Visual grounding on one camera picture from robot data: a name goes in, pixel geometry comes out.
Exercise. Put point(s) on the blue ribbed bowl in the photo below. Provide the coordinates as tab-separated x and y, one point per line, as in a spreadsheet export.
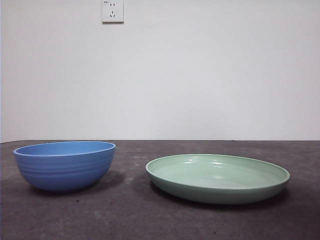
65	172

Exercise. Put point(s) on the white wall socket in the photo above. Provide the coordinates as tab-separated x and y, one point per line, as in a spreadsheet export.
112	12

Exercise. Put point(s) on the green round plate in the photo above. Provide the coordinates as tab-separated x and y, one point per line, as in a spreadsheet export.
217	175

